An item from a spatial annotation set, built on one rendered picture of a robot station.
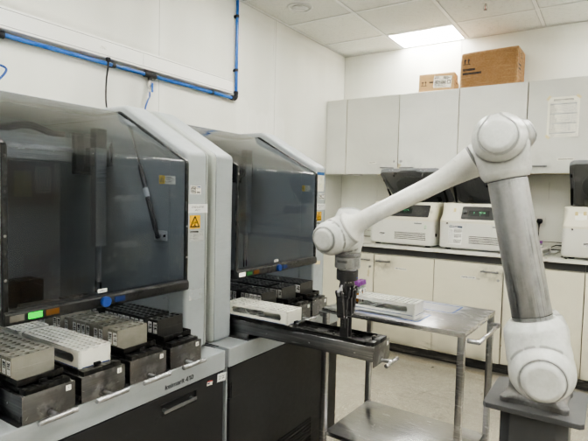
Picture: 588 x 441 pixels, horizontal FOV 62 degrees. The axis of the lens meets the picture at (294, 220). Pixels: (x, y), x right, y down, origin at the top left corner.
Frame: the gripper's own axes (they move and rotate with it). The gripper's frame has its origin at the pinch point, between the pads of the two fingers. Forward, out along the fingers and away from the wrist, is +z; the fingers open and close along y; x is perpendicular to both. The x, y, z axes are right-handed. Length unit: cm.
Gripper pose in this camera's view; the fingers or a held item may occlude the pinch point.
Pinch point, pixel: (346, 326)
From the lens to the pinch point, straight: 173.9
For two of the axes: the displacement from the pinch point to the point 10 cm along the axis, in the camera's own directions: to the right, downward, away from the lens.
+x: 8.3, 0.5, -5.5
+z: -0.2, 10.0, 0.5
